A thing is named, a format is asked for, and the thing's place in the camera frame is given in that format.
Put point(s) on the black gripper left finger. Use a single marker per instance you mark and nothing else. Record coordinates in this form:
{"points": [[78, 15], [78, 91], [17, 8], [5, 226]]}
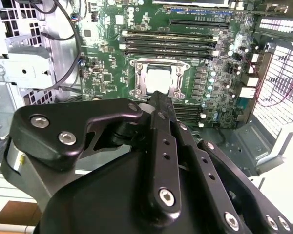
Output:
{"points": [[51, 126]]}

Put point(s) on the metal locking lever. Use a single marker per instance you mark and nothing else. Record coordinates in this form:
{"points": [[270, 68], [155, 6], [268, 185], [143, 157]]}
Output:
{"points": [[161, 59]]}

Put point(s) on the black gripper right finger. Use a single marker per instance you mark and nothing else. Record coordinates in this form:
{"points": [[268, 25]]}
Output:
{"points": [[205, 170]]}

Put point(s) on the silver CPU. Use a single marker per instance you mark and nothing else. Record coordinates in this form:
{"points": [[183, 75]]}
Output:
{"points": [[158, 79]]}

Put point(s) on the metal socket cover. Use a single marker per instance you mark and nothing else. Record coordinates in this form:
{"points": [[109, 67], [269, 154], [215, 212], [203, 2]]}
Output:
{"points": [[140, 78]]}

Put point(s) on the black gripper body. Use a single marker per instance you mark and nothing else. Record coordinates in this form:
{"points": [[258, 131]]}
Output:
{"points": [[100, 207]]}

